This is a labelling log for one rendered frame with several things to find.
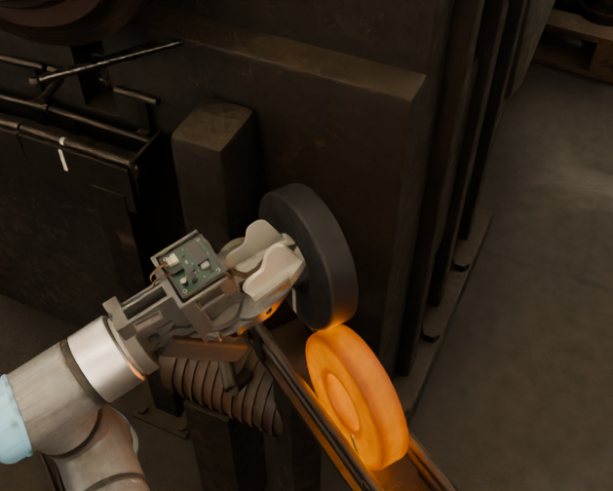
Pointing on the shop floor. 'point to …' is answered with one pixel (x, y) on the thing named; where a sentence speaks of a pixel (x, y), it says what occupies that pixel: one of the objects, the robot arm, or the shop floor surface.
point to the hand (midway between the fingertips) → (306, 245)
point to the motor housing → (226, 419)
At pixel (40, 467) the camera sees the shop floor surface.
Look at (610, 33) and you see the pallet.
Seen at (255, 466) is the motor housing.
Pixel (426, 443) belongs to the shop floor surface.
